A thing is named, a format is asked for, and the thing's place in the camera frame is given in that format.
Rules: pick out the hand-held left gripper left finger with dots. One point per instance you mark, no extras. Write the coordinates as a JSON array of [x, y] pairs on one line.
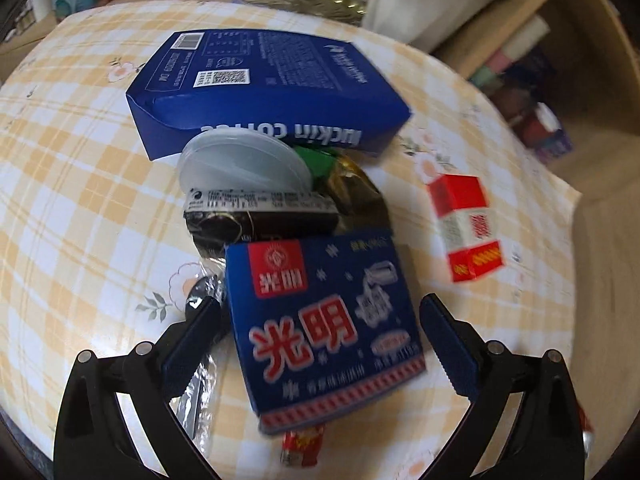
[[187, 355]]

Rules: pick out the gold tray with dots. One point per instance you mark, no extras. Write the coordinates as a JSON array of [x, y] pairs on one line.
[[310, 2]]

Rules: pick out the stack of pastel cups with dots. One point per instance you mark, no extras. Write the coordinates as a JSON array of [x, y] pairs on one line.
[[520, 40]]

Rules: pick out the white angular vase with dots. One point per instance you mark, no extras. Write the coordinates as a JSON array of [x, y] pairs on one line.
[[415, 5]]

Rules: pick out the green gold wrapper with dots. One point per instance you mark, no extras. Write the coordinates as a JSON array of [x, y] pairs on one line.
[[350, 190]]

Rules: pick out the small red packet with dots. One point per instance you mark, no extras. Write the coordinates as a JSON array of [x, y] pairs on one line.
[[300, 442]]

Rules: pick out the large blue cardboard box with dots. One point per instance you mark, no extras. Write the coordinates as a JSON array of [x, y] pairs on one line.
[[280, 75]]

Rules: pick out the red cup white lid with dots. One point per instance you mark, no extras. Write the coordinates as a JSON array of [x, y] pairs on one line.
[[539, 125]]

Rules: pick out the black tissue pack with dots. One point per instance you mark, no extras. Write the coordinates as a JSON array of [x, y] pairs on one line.
[[250, 230]]

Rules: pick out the red white cigarette box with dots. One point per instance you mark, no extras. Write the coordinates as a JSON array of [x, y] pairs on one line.
[[465, 230]]

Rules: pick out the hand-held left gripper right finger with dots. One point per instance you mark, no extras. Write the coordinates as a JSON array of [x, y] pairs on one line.
[[450, 350]]

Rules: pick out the yellow checkered tablecloth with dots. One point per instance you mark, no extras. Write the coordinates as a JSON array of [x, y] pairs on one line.
[[75, 185]]

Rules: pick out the silver black foil wrapper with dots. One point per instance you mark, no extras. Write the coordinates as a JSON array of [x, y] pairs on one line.
[[202, 295]]

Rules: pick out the white plastic lid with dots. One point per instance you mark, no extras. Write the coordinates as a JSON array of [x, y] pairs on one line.
[[240, 165]]

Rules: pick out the blue red carton box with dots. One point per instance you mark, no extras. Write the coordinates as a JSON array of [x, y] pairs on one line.
[[320, 330]]

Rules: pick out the small blue box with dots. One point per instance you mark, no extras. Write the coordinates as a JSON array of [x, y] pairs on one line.
[[557, 145]]

